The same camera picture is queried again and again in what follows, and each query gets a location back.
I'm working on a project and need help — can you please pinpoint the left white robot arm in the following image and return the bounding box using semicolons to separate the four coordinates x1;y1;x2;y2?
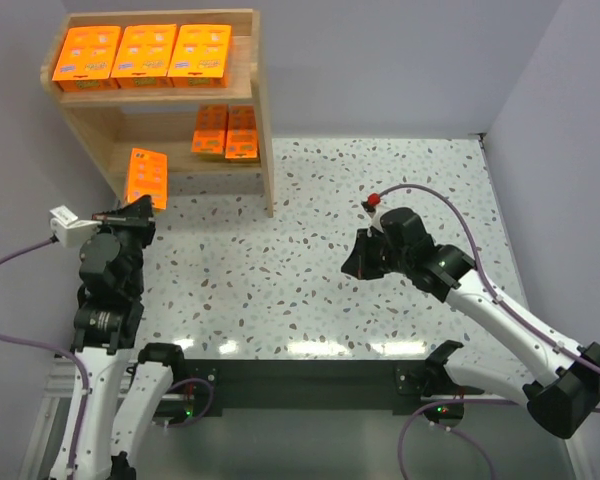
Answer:
49;195;184;479

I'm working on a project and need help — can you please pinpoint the aluminium rail frame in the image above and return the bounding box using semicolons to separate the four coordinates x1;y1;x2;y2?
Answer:
17;133;594;480

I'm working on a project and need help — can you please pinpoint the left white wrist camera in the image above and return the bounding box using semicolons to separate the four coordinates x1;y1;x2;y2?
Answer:
49;205;100;248

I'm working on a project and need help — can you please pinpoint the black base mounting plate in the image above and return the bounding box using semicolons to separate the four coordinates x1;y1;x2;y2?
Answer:
152;358;484;419

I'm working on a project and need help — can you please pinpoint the wooden two-tier shelf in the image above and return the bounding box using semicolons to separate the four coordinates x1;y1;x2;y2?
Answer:
40;9;275;210

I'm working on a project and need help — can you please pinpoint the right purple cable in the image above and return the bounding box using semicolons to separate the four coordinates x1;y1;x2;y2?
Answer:
362;183;600;480

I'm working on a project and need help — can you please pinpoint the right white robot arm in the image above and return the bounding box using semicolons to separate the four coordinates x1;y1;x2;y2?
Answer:
341;203;600;439

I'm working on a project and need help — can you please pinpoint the orange sponge box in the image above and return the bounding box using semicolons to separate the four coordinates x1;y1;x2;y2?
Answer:
111;24;178;89
191;104;229;161
168;24;232;88
225;105;258;163
52;25;121;93
123;148;168;212

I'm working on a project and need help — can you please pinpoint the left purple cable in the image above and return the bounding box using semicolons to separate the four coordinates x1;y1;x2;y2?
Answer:
0;237;215;480

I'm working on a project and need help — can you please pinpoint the purple cable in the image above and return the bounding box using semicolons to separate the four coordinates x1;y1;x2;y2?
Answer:
362;183;600;480
0;237;215;480

